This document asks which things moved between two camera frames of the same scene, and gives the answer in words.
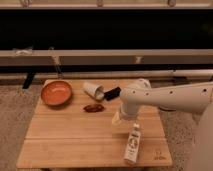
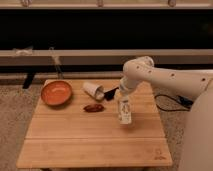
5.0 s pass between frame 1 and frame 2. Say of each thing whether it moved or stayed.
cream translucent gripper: moved
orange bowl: stayed
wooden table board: stayed
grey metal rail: stayed
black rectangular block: stayed
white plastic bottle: moved
